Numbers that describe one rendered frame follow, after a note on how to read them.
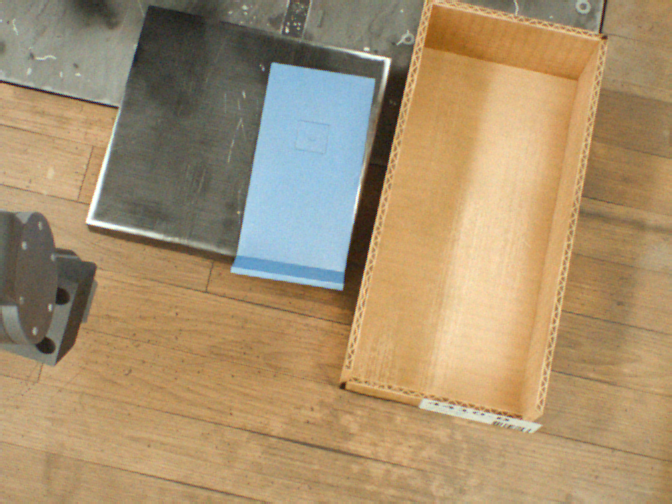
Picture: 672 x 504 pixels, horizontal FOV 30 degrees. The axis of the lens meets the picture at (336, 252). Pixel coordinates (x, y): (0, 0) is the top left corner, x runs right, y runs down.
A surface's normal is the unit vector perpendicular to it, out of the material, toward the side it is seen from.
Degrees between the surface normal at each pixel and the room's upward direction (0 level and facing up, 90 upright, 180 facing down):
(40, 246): 83
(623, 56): 0
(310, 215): 0
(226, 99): 0
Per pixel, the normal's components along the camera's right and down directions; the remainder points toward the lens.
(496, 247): 0.04, -0.27
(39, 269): 1.00, 0.01
